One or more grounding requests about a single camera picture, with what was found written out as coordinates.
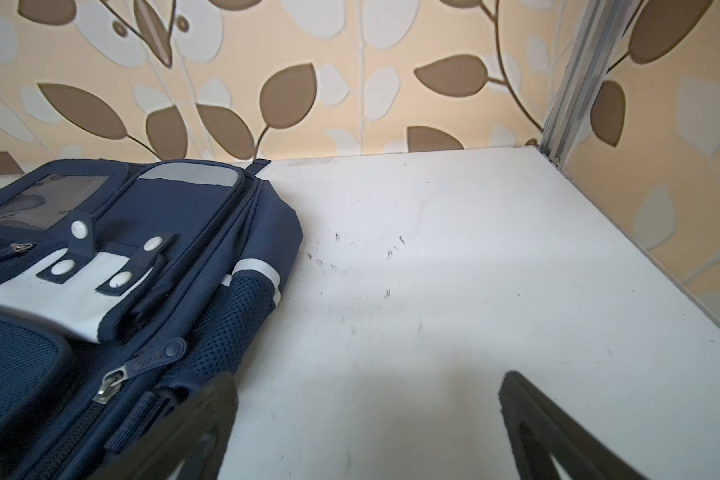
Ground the navy blue student backpack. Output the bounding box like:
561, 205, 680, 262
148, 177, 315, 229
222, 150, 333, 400
0, 159, 303, 479

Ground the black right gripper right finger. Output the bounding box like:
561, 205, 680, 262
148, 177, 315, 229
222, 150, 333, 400
498, 371, 644, 479

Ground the aluminium cage frame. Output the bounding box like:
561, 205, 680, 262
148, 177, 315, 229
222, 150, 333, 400
538, 1, 639, 170

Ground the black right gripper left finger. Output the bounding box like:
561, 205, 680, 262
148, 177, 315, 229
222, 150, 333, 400
91, 372, 238, 480

